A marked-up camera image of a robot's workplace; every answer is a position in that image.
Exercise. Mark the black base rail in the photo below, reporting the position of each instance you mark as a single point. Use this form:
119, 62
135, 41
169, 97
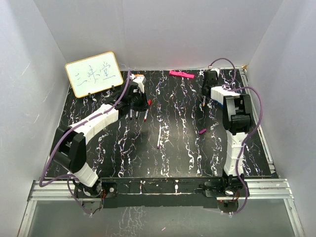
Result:
166, 192

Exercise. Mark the pink plastic clip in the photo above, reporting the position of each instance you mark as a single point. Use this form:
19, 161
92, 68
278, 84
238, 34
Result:
181, 74

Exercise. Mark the purple-tipped white pen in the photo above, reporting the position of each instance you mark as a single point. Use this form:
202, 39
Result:
159, 137

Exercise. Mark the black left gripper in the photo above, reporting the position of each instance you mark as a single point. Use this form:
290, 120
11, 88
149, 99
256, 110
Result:
145, 104

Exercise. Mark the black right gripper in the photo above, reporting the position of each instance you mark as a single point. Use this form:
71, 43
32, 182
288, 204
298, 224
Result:
204, 84

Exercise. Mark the small wooden-framed whiteboard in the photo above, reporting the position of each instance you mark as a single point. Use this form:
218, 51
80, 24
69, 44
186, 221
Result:
94, 74

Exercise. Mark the red-tipped white pen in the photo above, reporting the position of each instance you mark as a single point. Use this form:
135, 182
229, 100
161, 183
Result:
147, 111

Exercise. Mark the yellow-tipped white pen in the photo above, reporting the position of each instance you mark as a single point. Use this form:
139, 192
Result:
204, 101

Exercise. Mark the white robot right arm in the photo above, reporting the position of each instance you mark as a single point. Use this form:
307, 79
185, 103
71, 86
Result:
237, 119

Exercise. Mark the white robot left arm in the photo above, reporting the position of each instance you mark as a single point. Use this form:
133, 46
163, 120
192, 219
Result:
70, 142

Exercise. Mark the purple pen cap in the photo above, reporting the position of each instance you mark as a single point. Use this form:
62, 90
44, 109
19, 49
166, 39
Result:
203, 131

